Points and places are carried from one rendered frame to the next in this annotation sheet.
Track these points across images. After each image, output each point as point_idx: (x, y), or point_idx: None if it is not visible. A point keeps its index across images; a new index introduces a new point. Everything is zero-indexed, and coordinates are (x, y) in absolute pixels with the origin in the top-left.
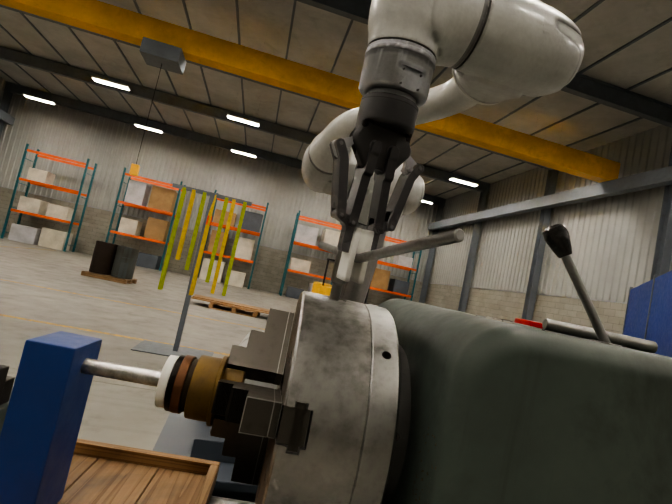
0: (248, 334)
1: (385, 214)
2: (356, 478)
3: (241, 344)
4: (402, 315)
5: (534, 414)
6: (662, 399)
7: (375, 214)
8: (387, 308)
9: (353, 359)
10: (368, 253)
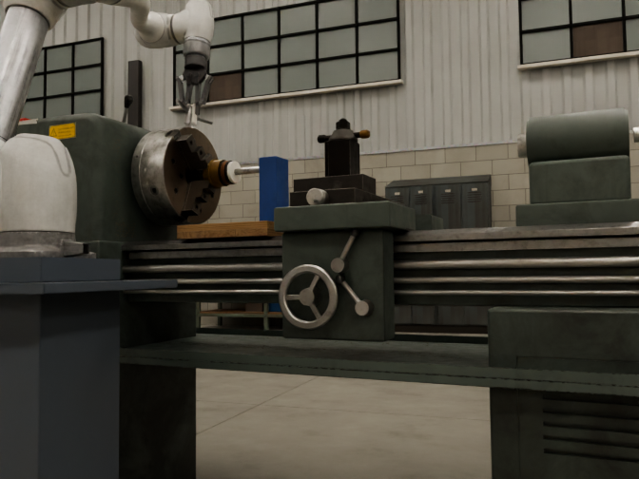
0: (58, 141)
1: (183, 97)
2: None
3: (68, 155)
4: (143, 131)
5: None
6: None
7: (190, 100)
8: (119, 124)
9: None
10: (198, 118)
